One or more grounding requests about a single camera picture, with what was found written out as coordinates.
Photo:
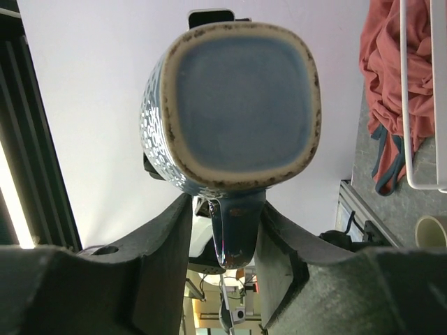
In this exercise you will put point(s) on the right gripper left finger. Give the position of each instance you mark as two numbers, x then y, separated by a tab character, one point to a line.
136	290

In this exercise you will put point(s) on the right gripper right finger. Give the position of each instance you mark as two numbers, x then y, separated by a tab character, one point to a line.
283	253

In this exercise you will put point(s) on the olive green small cup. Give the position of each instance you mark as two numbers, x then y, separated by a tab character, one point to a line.
430	231

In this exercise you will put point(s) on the grey blue mug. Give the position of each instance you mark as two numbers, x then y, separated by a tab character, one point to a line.
229	110

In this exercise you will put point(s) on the white wire dish rack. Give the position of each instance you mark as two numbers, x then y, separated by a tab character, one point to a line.
423	86

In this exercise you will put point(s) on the red cloth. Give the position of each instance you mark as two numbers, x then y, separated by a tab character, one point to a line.
379	62

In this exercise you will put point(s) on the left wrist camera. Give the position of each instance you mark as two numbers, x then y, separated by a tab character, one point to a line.
198	18

